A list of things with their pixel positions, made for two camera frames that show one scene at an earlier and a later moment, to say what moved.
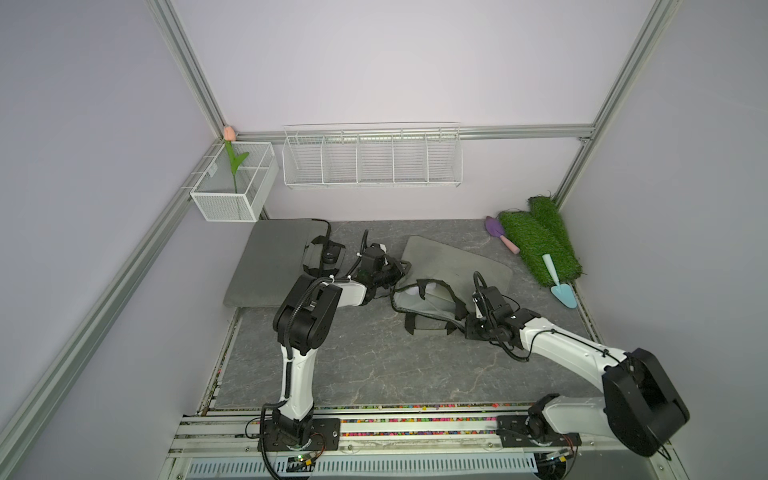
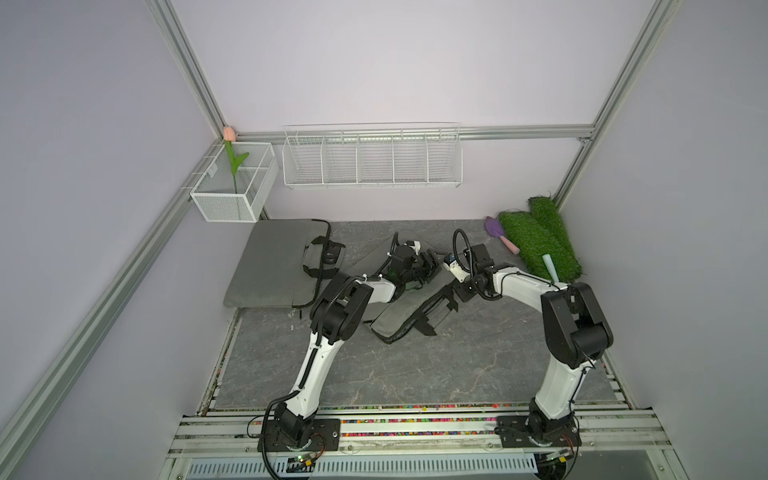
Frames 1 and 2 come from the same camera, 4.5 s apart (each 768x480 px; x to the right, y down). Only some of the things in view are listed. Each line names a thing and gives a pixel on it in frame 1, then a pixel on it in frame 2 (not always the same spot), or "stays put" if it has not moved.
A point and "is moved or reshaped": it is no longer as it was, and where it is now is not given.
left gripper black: [399, 271] -> [431, 267]
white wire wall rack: [372, 155] stays put
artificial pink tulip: [229, 135] stays put
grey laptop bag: [442, 282] is moved or reshaped
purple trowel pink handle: [494, 227] stays put
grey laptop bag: [278, 254] stays put
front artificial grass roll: [532, 241] stays put
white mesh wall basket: [214, 193] stays put
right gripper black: [468, 327] -> [461, 293]
